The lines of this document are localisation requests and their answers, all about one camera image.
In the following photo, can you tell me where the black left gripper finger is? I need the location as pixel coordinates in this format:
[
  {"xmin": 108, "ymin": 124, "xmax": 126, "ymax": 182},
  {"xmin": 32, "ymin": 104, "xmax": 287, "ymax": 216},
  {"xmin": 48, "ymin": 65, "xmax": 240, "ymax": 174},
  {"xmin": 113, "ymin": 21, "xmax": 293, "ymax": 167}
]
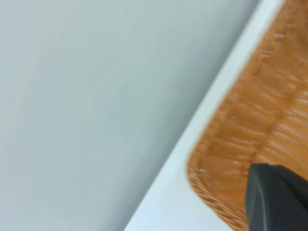
[{"xmin": 244, "ymin": 163, "xmax": 308, "ymax": 231}]

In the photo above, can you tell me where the orange wicker basket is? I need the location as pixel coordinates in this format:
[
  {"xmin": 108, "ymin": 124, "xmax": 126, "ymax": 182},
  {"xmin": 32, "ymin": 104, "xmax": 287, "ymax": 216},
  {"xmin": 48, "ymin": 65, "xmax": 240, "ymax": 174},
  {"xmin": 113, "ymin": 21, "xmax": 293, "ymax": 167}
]
[{"xmin": 185, "ymin": 0, "xmax": 308, "ymax": 231}]

